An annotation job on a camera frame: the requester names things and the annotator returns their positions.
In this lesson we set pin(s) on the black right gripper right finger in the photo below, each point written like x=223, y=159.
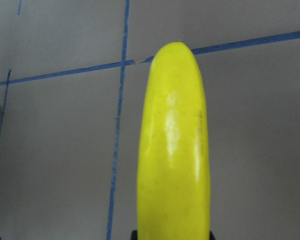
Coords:
x=211, y=236

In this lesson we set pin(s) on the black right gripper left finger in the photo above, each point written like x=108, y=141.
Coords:
x=134, y=235

